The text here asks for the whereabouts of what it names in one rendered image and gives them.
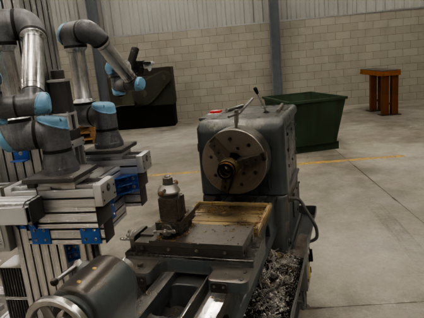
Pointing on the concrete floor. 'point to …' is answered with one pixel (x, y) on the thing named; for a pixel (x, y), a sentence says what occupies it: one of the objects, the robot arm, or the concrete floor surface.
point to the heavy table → (383, 90)
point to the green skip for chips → (313, 118)
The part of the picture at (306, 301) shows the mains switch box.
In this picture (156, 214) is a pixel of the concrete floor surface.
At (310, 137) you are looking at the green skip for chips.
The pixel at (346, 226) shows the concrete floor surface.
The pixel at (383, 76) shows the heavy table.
